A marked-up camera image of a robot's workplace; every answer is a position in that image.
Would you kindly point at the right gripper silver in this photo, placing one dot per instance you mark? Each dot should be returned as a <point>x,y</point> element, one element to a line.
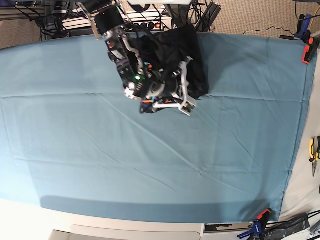
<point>180,98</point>

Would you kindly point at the black T-shirt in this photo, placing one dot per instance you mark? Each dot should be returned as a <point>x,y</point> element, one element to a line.
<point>162,52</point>

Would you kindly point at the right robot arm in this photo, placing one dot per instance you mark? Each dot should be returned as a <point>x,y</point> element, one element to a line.
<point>110,22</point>

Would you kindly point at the white power strip black sockets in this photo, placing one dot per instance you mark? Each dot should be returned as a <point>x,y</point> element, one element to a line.
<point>154,26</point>

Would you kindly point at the teal table cloth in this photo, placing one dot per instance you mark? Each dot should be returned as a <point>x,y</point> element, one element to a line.
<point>71,141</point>

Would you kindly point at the orange black clamp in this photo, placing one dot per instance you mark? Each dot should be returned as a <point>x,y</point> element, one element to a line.
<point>312,44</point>

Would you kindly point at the blue orange clamp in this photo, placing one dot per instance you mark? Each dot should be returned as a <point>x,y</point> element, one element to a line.
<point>257,230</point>

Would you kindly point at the black bag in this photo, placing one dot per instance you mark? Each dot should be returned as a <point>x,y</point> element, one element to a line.
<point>279,231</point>

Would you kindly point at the yellow handled pliers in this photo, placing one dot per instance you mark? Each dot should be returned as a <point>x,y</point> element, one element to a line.
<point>314,153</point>

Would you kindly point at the blue handled clamp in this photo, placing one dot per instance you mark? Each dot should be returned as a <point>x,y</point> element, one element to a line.
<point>302,26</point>

